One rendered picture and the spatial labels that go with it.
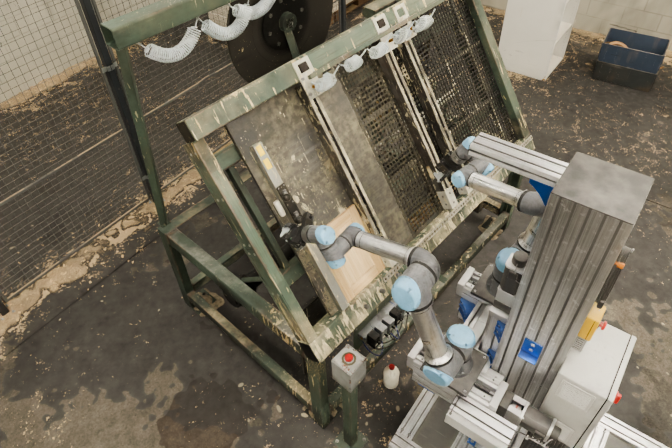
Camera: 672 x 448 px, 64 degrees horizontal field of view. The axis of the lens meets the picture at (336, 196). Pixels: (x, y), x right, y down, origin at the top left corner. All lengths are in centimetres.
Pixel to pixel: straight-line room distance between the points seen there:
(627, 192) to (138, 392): 302
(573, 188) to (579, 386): 86
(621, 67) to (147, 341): 528
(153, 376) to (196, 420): 44
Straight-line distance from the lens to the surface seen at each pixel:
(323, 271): 266
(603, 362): 244
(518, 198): 233
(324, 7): 337
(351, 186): 273
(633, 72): 654
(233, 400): 361
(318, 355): 270
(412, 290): 193
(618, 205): 183
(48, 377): 411
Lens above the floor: 318
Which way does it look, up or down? 43 degrees down
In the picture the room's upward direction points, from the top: 2 degrees counter-clockwise
